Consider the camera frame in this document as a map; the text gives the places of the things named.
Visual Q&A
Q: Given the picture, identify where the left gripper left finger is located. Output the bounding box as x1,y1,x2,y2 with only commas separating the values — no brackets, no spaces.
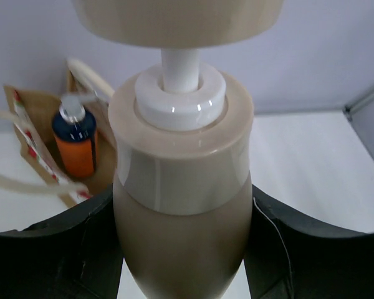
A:
0,187,123,298

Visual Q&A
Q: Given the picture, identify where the beige pump bottle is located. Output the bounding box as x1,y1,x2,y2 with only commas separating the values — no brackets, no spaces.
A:
73,1,282,298

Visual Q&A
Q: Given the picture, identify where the right aluminium frame post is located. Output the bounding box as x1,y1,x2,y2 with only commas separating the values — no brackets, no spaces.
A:
342,81,374,181

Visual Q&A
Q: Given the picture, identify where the burlap watermelon canvas bag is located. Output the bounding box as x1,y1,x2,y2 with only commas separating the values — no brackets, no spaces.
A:
0,59,117,208

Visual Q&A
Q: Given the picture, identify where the orange blue pump bottle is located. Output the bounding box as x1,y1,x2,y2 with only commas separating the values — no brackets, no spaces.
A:
52,93,98,178

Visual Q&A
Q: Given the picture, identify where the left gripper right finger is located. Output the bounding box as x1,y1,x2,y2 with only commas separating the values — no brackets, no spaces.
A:
244,186,374,298

